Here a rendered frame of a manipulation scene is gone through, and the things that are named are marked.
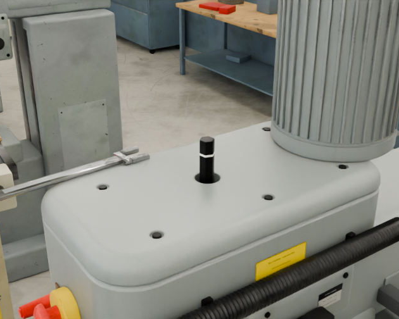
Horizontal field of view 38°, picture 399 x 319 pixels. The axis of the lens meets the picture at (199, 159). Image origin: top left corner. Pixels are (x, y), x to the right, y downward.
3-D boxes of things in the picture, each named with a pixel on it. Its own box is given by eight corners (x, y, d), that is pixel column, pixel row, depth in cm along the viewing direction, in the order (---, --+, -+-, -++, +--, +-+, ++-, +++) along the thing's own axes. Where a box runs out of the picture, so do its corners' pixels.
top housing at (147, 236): (119, 387, 70) (110, 278, 63) (38, 275, 89) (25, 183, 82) (381, 255, 94) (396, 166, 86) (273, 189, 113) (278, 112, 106)
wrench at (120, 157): (-10, 208, 76) (-11, 202, 75) (-20, 196, 78) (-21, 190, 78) (149, 159, 89) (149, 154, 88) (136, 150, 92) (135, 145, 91)
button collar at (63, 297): (69, 344, 76) (64, 307, 73) (51, 318, 80) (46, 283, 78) (83, 337, 77) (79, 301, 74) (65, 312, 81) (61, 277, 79)
